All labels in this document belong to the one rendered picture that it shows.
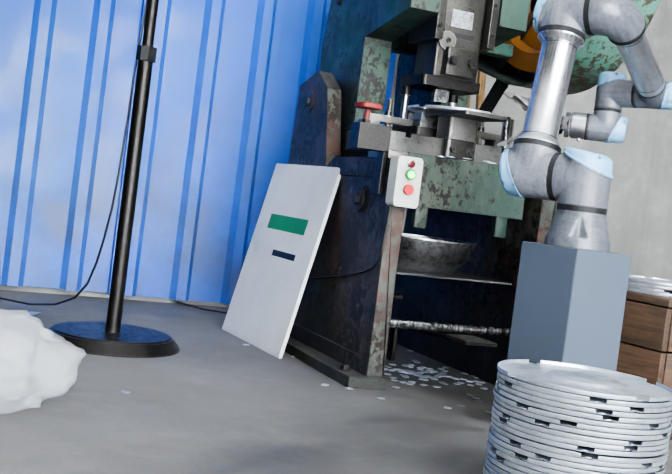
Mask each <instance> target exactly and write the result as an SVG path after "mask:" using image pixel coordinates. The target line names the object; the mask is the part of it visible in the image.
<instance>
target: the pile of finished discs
mask: <svg viewBox="0 0 672 474"><path fill-rule="evenodd" d="M627 291H633V292H639V293H645V294H651V295H658V296H665V297H672V280H668V279H661V278H654V277H653V279H652V278H644V276H638V275H630V274H629V279H628V287H627Z"/></svg>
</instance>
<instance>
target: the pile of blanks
mask: <svg viewBox="0 0 672 474"><path fill-rule="evenodd" d="M493 394H494V400H493V406H492V415H491V419H492V420H491V424H490V427H489V429H488V435H489V437H488V438H487V450H486V455H485V462H484V466H483V474H664V473H665V471H666V464H665V463H666V461H667V458H668V456H669V449H668V448H669V439H670V434H671V428H672V423H671V420H672V400H669V401H664V402H642V401H641V402H633V401H621V400H612V399H604V398H597V397H590V396H584V395H578V394H573V393H567V392H562V391H558V390H553V389H549V388H545V387H540V386H537V385H533V384H529V383H526V382H523V381H520V380H517V379H514V378H511V377H509V376H507V375H505V374H503V373H501V372H500V371H499V370H498V373H497V380H496V385H495V387H494V389H493Z"/></svg>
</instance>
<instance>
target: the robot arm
mask: <svg viewBox="0 0 672 474"><path fill-rule="evenodd" d="M533 18H534V20H533V27H534V30H535V32H536V33H537V34H538V39H539V40H540V42H541V43H542V47H541V51H540V55H539V60H538V64H537V69H536V73H535V78H534V82H533V87H532V91H531V96H530V99H529V98H525V97H523V96H521V95H518V94H515V93H511V92H504V93H503V94H504V95H506V96H507V97H508V98H510V99H513V100H514V102H515V103H518V104H520V105H521V108H522V109H523V110H524V111H527V114H526V118H525V123H524V127H523V131H522V132H519V133H518V134H517V135H516V136H515V137H512V138H509V139H508V140H505V141H504V140H503V141H501V142H499V143H497V145H498V146H513V147H512V148H507V149H505V150H504V151H503V153H502V154H501V157H500V162H499V175H500V180H501V184H502V187H503V189H504V190H505V191H506V193H508V194H509V195H512V196H518V197H521V198H533V199H542V200H551V201H557V208H556V213H555V216H554V218H553V220H552V223H551V225H550V228H549V231H548V233H546V235H545V240H544V244H548V245H555V246H561V247H569V248H576V249H584V250H592V251H600V252H610V245H611V243H610V241H609V235H608V227H607V222H606V216H607V209H608V202H609V194H610V187H611V179H612V178H613V175H612V170H613V161H612V159H611V158H610V157H608V156H605V155H601V154H598V153H594V152H589V151H585V150H581V149H576V148H571V147H565V148H564V150H563V153H561V146H560V145H559V143H558V142H557V138H558V134H562V131H563V130H564V135H563V137H566V138H568V137H569V136H570V138H571V139H576V138H577V142H580V139H582V140H589V141H599V142H606V143H622V142H624V140H625V135H626V128H627V118H626V117H623V116H621V112H622V107H626V108H645V109H659V110H661V109H668V110H670V109H672V82H669V81H667V82H665V80H664V77H663V75H662V72H661V70H660V67H659V65H658V62H657V60H656V57H655V55H654V53H653V50H652V48H651V45H650V43H649V40H648V38H647V35H646V33H645V32H646V21H645V19H644V16H643V14H642V13H641V11H640V10H639V8H638V7H637V6H636V5H635V4H634V3H633V2H632V1H631V0H537V2H536V4H535V7H534V11H533ZM587 35H591V36H596V35H601V36H606V37H608V39H609V40H610V42H611V43H613V44H614V45H616V46H617V48H618V50H619V52H620V55H621V57H622V59H623V61H624V63H625V65H626V68H627V70H628V72H629V74H630V76H631V79H632V80H626V75H625V74H624V73H620V72H611V71H607V72H602V73H601V74H600V75H599V78H598V84H597V87H596V97H595V105H594V113H593V114H589V113H580V112H573V113H572V114H571V112H567V113H566V116H562V115H563V110H564V106H565V101H566V97H567V92H568V87H569V83H570V78H571V74H572V69H573V65H574V60H575V55H576V51H577V50H578V49H579V48H581V47H583V46H584V43H585V39H586V36H587Z"/></svg>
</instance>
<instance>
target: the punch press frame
mask: <svg viewBox="0 0 672 474"><path fill-rule="evenodd" d="M441 1H442V0H331V4H330V9H329V14H328V19H327V24H326V29H325V34H324V40H323V45H322V51H321V62H320V71H322V72H328V73H332V74H333V76H334V78H335V79H336V81H337V83H338V85H339V87H340V88H341V157H368V152H364V151H348V150H345V145H346V138H347V131H351V125H352V122H356V121H358V119H363V113H364V112H365V109H360V108H356V107H355V103H356V102H362V101H367V102H373V103H379V104H381V105H382V109H381V110H371V112H370V113H374V114H380V115H383V112H384V104H385V96H386V89H387V81H388V73H389V65H390V57H391V53H396V54H400V55H399V59H398V65H397V78H396V90H395V103H394V115H393V116H394V117H398V118H399V116H400V108H401V100H402V95H401V94H400V93H401V87H400V82H401V76H408V75H414V70H415V62H416V54H417V47H418V44H416V45H413V44H408V37H409V32H410V31H411V30H413V29H415V28H416V27H418V26H420V25H421V24H423V23H425V22H426V21H428V20H429V19H431V18H433V17H434V16H436V15H438V14H439V13H440V9H441ZM529 7H530V0H501V1H500V8H499V16H498V24H497V31H496V39H495V47H496V46H498V45H500V44H502V43H504V42H507V41H509V40H511V39H513V38H515V37H517V36H519V35H521V34H523V33H525V32H526V30H527V22H528V15H529ZM431 94H432V92H427V91H421V90H416V89H412V94H411V96H409V102H408V106H409V105H419V107H425V105H441V106H449V103H447V104H443V103H442V102H431ZM408 156H410V157H416V158H421V159H422V160H423V170H422V178H421V186H420V193H419V201H418V206H417V208H415V209H412V216H411V224H410V226H411V227H413V228H421V229H425V228H426V222H427V215H428V208H432V209H440V210H448V211H456V212H464V213H472V214H480V215H488V216H492V223H491V230H490V236H491V237H496V238H505V234H506V226H507V219H508V218H511V219H519V220H522V216H523V208H524V201H525V198H521V197H518V196H512V195H509V194H508V193H506V191H505V190H504V189H503V187H502V184H501V180H500V175H499V166H497V165H491V164H484V163H477V162H471V161H464V160H458V159H451V158H444V157H438V156H431V155H425V154H418V153H411V152H408ZM390 328H402V329H416V330H429V331H443V332H456V333H470V334H483V335H496V336H510V332H511V328H501V327H488V326H475V325H462V324H449V323H437V322H424V321H411V320H398V319H391V320H390Z"/></svg>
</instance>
